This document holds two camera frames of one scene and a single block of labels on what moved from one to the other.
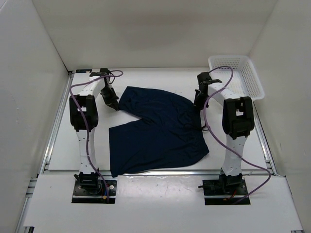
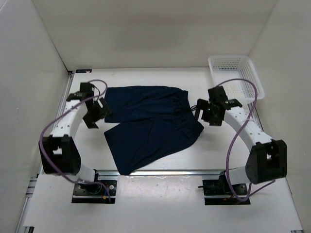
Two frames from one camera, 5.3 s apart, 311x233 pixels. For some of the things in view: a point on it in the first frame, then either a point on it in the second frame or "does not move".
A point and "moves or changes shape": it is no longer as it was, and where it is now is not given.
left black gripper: (110, 102) → (104, 111)
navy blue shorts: (168, 133) moves or changes shape
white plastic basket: (245, 81) does not move
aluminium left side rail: (58, 121) does not move
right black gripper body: (200, 100) → (208, 115)
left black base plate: (81, 195) does not move
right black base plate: (213, 187) does not move
